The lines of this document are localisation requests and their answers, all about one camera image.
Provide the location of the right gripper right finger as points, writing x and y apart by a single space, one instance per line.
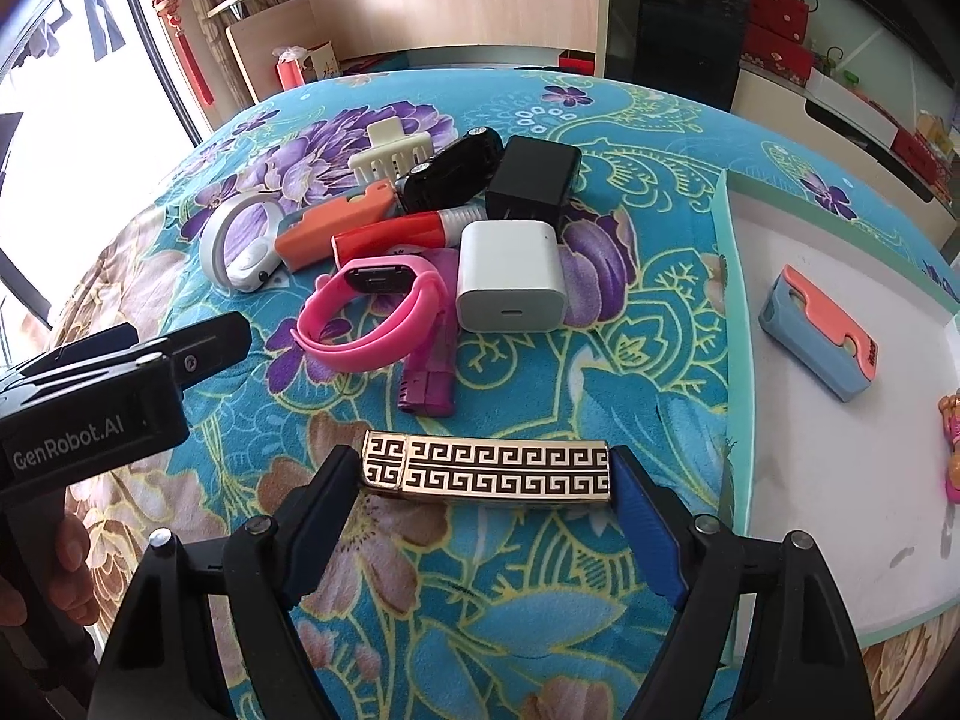
802 658

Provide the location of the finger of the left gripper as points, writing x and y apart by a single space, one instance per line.
208 347
107 341

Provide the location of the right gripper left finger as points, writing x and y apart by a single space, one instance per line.
161 659

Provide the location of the white round ring gadget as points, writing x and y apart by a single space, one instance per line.
237 245

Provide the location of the orange blue folding case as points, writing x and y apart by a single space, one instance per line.
305 237

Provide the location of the pink smart watch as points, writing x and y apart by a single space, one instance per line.
371 312

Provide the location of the magenta lighter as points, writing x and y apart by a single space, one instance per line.
435 352

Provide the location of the red tube bottle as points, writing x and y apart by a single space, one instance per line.
406 234

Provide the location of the cream hair claw clip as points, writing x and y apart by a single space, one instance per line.
392 153

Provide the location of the gold patterned lighter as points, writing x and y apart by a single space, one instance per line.
547 472

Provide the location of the pink puppy toy figure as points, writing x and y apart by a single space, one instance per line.
949 409

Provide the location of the blue orange case with text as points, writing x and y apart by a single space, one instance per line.
820 334

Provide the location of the white USB charger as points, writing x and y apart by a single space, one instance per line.
510 278

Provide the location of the black power adapter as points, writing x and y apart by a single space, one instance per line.
532 182

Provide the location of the person's left hand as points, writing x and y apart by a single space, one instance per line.
70 586

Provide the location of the teal shallow cardboard tray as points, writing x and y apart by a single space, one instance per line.
867 478

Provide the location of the floral blue tablecloth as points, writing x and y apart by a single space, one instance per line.
459 611

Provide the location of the red hanging knot decoration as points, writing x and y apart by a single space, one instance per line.
168 12

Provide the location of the wooden curved desk counter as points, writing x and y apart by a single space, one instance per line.
429 32

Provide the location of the white flat box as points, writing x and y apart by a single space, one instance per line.
840 101

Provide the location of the cream TV stand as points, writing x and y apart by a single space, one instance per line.
767 103

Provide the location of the black cabinet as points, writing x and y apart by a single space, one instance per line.
686 47

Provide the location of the red gift box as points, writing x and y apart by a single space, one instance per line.
776 54

